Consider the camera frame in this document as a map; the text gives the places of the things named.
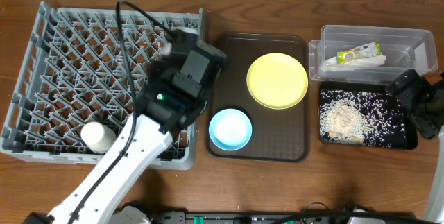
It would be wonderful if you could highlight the white napkin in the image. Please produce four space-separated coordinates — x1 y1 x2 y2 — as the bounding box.
321 55 386 71

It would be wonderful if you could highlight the light blue bowl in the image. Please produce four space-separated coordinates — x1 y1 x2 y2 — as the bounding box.
208 108 253 151

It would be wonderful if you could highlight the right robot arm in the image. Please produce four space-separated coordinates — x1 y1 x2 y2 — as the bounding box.
385 69 443 223

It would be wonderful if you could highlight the white paper cup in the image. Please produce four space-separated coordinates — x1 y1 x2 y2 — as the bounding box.
80 122 117 154

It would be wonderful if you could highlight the rice and nuts pile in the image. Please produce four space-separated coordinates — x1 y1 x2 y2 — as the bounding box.
318 89 409 147

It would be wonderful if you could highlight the clear plastic bin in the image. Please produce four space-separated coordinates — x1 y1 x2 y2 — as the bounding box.
308 25 438 84

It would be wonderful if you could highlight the green yellow snack wrapper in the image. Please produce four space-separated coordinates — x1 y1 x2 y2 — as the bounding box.
336 42 382 64

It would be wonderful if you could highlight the black waste tray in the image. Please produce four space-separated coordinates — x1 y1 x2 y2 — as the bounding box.
318 80 419 150

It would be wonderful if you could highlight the dark brown tray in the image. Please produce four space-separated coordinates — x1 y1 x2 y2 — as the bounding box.
205 33 310 162

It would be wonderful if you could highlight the black equipment bar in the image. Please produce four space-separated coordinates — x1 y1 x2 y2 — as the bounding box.
109 202 425 224

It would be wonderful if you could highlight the grey dishwasher rack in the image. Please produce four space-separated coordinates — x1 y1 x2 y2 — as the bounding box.
1 1 206 170

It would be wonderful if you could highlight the yellow plate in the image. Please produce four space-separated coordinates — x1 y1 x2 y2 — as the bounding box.
246 53 308 110

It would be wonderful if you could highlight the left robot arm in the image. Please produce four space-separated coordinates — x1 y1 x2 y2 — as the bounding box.
24 28 228 223

